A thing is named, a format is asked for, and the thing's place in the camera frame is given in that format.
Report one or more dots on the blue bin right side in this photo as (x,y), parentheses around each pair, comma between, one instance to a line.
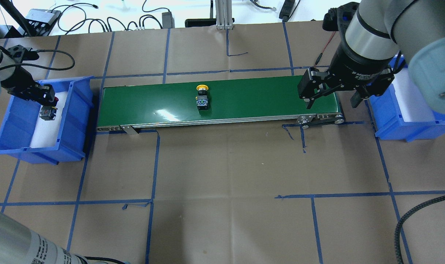
(391,126)

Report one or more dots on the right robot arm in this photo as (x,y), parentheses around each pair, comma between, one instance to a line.
(372,32)

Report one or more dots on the green conveyor belt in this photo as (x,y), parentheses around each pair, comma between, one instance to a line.
(247,100)

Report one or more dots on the yellow push button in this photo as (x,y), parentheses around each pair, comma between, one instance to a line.
(202,98)

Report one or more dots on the blue bin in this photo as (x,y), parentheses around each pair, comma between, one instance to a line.
(27,137)
(391,126)

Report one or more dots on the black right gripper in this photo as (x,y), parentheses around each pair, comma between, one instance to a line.
(358,66)

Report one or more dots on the black power adapter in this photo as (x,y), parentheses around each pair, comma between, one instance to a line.
(167,20)

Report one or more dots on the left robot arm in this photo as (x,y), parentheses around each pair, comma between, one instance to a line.
(6,65)

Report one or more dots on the blue bin left side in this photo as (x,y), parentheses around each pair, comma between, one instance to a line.
(27,137)

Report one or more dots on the aluminium frame post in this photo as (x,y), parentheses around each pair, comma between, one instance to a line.
(223,14)

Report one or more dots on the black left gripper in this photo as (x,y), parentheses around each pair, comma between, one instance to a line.
(17,80)

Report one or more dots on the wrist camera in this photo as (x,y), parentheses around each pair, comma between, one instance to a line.
(20,53)
(339,18)

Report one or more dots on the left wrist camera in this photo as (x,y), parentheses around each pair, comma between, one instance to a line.
(20,53)

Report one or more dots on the white foam pad left bin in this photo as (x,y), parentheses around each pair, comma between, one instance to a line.
(46,132)

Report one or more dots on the red push button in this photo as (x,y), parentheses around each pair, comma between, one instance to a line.
(48,113)

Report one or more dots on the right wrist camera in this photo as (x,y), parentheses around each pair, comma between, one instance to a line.
(339,18)

